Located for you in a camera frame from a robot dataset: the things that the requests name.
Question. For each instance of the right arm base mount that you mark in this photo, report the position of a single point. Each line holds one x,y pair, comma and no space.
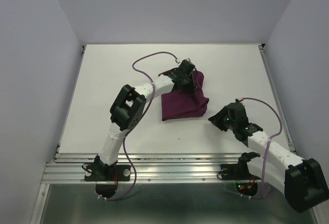
246,185

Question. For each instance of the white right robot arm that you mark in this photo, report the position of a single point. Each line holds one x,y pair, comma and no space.
300,180

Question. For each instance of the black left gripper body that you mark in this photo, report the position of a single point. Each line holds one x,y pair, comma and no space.
188,85

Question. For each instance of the purple cloth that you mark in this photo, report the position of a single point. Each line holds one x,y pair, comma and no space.
178,104

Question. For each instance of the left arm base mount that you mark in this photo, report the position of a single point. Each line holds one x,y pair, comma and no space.
107,177

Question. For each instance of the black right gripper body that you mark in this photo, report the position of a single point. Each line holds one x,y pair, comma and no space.
222,120

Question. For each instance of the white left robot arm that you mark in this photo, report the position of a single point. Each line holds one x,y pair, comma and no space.
128,107

